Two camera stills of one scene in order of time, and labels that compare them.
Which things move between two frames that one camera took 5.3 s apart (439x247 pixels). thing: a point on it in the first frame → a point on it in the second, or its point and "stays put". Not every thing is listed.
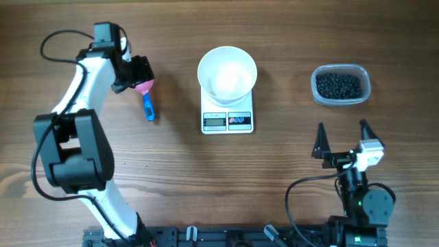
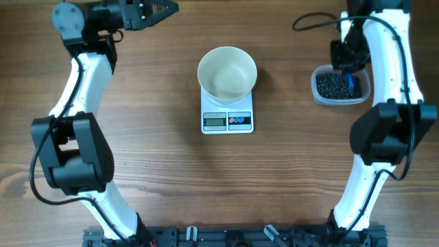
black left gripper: (143, 73) → (138, 16)
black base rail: (193, 236) stays put
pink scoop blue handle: (144, 88) → (350, 79)
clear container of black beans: (336, 84) stays put
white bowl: (227, 74) stays put
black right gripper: (321, 149) → (338, 62)
